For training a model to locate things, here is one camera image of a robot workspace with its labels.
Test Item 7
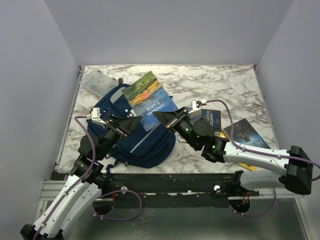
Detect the blue picture book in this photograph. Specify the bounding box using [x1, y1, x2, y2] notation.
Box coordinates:
[233, 118, 270, 149]

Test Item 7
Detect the aluminium extrusion rail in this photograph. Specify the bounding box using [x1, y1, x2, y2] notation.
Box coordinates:
[39, 180, 305, 202]

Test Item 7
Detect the Nineteen Eighty-Four book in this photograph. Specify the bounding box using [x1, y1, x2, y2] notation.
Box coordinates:
[190, 108, 222, 132]

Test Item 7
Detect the navy blue student backpack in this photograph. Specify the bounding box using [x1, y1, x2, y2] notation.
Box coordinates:
[95, 84, 176, 178]

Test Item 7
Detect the Animal Farm book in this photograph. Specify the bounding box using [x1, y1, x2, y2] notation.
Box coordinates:
[122, 71, 178, 131]

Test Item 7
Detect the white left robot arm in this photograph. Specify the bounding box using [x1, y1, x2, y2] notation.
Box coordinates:
[20, 108, 142, 240]

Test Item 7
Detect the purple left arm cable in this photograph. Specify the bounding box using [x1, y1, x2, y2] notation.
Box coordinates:
[33, 115, 143, 240]

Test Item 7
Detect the black mounting base plate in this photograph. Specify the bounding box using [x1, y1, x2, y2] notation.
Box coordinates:
[92, 170, 260, 213]

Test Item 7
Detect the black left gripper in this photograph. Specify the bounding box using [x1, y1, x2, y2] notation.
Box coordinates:
[98, 114, 143, 160]

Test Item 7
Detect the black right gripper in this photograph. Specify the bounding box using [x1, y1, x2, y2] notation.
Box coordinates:
[154, 106, 200, 150]

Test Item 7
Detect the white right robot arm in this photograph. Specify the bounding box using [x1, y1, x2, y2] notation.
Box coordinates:
[154, 107, 313, 196]

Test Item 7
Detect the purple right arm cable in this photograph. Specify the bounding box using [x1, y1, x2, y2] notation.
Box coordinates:
[199, 99, 320, 218]

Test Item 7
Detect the yellow notebook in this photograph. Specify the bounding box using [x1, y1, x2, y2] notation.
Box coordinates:
[237, 163, 257, 172]

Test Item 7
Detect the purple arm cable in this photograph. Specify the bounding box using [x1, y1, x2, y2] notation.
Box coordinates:
[33, 115, 143, 240]
[199, 99, 320, 218]

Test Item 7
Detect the clear plastic organiser box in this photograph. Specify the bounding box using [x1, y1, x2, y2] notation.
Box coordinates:
[80, 70, 118, 98]

